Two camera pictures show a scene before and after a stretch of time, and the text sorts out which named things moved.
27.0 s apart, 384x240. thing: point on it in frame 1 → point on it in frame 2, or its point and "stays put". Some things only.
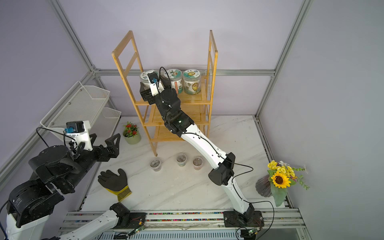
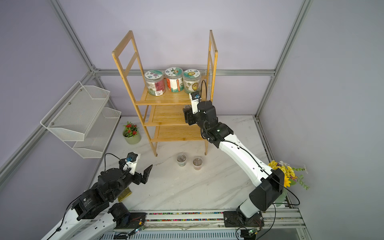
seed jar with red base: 175,77 stays put
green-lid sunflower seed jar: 192,81 stays put
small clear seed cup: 197,162 stays put
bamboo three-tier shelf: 198,107 stays put
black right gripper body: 149,96 → 193,118
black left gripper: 114,150 → 139,179
